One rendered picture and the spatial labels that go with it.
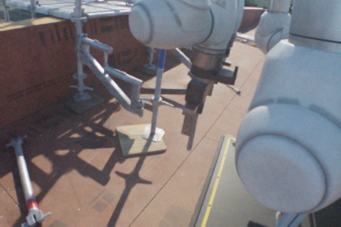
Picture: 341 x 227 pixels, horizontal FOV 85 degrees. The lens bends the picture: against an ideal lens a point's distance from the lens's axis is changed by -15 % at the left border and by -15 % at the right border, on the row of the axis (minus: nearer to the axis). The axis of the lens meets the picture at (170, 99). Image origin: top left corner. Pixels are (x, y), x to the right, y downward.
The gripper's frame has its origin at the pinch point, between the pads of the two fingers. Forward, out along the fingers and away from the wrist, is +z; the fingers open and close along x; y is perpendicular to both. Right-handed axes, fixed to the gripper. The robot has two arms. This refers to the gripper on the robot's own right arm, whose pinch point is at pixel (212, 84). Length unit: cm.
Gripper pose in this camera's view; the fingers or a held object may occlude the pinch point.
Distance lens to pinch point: 92.5
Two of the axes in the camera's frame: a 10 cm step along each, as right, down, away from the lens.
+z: -1.3, 8.6, 4.8
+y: 9.2, 2.9, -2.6
